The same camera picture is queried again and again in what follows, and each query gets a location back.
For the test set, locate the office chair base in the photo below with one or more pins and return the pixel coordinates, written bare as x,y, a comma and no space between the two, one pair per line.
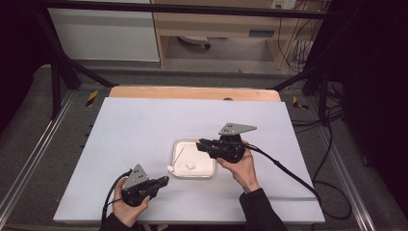
194,40

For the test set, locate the cotton swab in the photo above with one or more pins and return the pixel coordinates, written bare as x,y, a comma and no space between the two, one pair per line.
170,168

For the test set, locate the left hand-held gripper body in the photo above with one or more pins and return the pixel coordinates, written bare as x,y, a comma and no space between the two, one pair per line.
136,184

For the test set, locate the aluminium floor rail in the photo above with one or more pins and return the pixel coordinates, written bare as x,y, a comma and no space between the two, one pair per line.
35,150
349,186

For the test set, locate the person's left hand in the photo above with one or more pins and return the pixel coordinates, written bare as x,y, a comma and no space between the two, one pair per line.
126,213

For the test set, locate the white rectangular tray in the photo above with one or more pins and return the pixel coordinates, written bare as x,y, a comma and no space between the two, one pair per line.
198,165

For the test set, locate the thin wooden stick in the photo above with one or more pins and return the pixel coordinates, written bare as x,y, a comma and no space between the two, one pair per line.
179,156

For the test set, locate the black metal frame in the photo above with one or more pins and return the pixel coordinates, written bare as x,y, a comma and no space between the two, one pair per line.
192,8

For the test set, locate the person's right hand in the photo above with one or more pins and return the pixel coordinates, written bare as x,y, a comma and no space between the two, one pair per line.
243,173

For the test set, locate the black curtain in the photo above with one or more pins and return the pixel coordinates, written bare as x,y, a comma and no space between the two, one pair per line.
375,96
19,48

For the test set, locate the white wall socket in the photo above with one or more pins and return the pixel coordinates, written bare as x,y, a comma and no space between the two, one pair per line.
284,4

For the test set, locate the white cabinet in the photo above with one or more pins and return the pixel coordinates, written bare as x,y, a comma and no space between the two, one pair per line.
102,35

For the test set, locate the light wooden desk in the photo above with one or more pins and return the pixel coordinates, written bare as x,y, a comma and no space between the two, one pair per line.
208,27

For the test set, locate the wooden table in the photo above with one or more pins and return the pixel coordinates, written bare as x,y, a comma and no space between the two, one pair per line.
192,93

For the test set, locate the white cotton ball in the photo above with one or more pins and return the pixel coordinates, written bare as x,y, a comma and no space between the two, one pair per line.
190,166

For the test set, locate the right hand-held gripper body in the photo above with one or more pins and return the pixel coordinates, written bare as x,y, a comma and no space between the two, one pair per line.
229,150

